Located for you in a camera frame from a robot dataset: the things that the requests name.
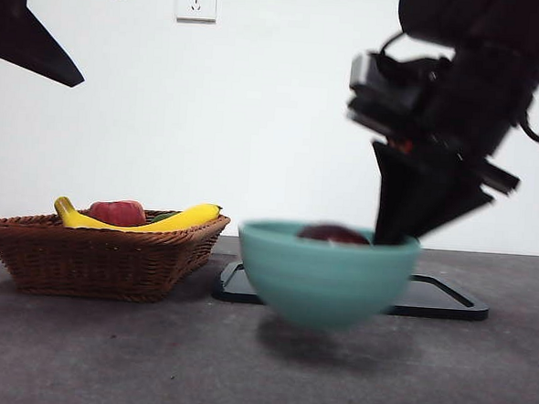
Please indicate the yellow banana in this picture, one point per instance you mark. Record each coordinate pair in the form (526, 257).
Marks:
(177, 221)

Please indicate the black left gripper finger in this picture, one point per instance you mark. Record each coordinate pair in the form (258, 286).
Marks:
(23, 40)

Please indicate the black rectangular tray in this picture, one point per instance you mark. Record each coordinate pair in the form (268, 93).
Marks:
(441, 306)

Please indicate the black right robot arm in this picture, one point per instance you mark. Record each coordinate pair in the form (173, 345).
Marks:
(491, 23)

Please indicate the brown wicker basket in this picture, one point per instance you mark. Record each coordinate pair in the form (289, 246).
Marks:
(96, 264)

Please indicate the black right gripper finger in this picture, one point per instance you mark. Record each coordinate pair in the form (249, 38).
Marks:
(452, 204)
(398, 196)

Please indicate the red apple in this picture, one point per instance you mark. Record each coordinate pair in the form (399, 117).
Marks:
(118, 212)

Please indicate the dark purple plum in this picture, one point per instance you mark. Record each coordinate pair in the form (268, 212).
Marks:
(334, 233)

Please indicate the green vegetable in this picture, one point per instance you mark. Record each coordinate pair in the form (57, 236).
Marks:
(163, 216)

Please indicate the white wall socket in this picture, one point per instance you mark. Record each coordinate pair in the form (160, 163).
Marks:
(203, 12)

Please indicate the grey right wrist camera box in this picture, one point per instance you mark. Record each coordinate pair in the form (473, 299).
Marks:
(364, 75)

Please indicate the teal ribbed bowl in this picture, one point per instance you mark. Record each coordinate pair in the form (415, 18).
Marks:
(324, 283)

